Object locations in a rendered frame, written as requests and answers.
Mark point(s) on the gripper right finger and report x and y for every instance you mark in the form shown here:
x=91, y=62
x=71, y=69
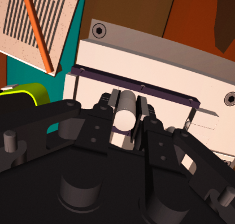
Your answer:
x=160, y=139

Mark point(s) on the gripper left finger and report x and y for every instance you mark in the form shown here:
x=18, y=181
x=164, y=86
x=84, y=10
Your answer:
x=62, y=111

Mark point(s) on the white jig body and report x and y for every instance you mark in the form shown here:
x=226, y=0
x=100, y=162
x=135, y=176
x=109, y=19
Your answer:
x=150, y=64

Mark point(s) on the small white knob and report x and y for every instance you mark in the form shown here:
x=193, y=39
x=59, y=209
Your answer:
x=171, y=129

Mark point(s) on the yellow-green tape measure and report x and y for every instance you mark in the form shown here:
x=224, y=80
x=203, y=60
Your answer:
x=40, y=91

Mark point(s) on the teal mat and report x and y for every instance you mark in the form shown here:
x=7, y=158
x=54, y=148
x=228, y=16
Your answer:
x=67, y=51

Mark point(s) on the black hex screw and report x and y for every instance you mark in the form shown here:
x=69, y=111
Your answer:
x=98, y=30
x=230, y=99

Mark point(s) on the orange pencil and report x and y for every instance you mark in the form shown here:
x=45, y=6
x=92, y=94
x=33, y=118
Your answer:
x=38, y=32

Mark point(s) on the cream sheet with dark lines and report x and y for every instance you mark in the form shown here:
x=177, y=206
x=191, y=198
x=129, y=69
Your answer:
x=62, y=17

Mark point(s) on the brown board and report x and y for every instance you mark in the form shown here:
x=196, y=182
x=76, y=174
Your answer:
x=128, y=8

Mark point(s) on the purple sash frame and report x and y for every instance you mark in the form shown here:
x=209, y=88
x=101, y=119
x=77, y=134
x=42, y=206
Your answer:
x=131, y=83

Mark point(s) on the grey base plate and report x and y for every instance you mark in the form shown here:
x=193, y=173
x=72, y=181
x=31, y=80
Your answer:
x=150, y=42

